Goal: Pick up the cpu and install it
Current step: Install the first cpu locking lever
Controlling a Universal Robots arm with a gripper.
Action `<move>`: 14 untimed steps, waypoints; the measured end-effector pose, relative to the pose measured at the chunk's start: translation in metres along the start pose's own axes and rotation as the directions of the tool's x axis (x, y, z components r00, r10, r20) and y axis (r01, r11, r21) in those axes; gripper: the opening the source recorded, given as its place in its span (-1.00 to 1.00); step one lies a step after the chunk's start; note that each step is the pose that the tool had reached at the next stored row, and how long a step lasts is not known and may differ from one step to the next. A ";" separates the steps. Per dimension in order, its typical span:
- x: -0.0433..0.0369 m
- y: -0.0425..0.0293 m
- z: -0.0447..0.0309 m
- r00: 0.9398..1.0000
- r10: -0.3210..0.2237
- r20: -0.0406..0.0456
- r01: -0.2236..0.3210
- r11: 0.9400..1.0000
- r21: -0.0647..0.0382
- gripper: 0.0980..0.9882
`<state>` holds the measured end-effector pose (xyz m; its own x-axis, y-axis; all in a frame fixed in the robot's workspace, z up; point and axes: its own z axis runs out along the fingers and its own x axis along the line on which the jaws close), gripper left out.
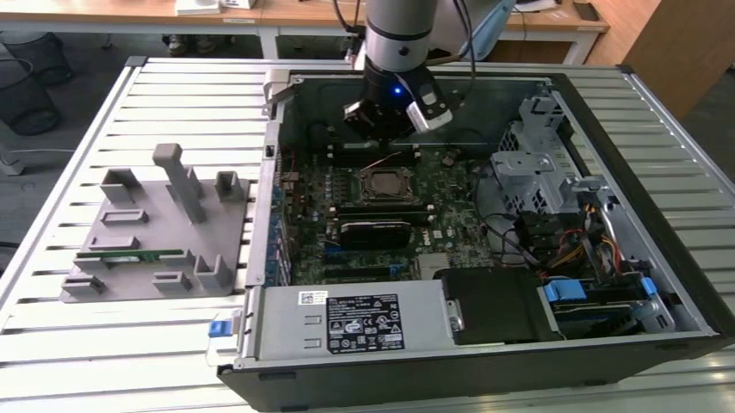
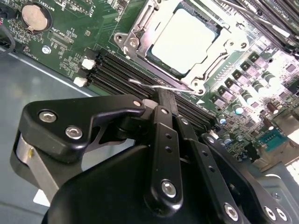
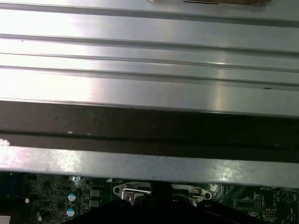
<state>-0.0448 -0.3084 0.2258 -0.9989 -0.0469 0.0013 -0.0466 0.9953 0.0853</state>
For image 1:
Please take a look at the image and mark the green motherboard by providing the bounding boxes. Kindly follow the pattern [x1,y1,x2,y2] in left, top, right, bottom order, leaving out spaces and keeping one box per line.
[275,145,500,287]

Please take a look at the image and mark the silver metal drive cage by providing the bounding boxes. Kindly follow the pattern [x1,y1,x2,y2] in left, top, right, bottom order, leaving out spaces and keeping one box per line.
[490,95,584,216]

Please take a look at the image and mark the black graphics card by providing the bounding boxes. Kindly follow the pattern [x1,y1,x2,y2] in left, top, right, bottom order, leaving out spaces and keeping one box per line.
[336,219,414,251]

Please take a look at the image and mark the silver finned heat sink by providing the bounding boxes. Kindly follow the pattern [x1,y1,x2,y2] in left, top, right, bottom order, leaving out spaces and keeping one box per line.
[418,252,454,281]

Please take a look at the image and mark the long black expansion slot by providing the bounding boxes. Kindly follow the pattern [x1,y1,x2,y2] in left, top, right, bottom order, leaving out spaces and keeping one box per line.
[323,265,392,280]

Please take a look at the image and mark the wooden desk white legs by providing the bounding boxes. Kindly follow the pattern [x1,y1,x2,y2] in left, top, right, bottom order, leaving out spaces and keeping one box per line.
[0,0,611,65]

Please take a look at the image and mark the white desktop device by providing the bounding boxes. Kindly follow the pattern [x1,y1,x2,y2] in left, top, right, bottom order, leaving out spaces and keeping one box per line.
[175,0,223,16]

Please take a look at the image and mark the black plastic fan shroud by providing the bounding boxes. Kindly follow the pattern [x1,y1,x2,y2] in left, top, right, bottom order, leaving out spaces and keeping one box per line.
[434,266,563,346]

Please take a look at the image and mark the silver metal brace bar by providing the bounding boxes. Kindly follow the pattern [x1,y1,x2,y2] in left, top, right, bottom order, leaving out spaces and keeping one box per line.
[594,188,654,280]

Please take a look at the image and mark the blue disk carrier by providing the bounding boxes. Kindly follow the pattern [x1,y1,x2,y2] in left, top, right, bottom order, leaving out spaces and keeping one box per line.
[542,279,587,305]

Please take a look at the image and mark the grey parts rack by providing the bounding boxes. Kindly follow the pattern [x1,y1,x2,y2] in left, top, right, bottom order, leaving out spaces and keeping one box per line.
[59,143,254,305]

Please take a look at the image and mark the wooden cabinet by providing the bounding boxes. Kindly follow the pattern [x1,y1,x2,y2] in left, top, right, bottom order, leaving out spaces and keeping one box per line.
[586,0,735,121]

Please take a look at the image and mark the green RAM stick white label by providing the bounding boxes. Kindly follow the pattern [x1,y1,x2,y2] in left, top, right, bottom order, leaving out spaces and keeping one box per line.
[76,248,191,264]

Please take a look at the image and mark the silver power supply unit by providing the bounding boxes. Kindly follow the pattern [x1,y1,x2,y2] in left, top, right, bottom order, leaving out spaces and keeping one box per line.
[238,286,456,361]

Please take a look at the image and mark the black PC case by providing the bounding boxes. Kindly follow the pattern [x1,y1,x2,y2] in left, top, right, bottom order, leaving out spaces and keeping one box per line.
[216,68,735,413]

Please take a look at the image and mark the black mesh waste bin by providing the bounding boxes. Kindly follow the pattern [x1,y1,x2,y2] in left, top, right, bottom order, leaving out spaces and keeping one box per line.
[0,30,76,87]

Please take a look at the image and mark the black round bin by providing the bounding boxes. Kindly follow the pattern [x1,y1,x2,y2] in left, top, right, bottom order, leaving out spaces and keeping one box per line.
[0,58,63,138]

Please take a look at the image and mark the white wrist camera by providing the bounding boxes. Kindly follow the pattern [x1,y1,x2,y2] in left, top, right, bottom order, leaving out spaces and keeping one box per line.
[404,83,454,133]

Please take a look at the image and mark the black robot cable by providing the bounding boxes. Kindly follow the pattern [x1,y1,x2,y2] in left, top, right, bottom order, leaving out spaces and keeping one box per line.
[450,0,482,107]

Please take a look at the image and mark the orange yellow power wires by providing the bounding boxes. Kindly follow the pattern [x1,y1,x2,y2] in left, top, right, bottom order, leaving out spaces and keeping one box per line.
[554,201,627,280]

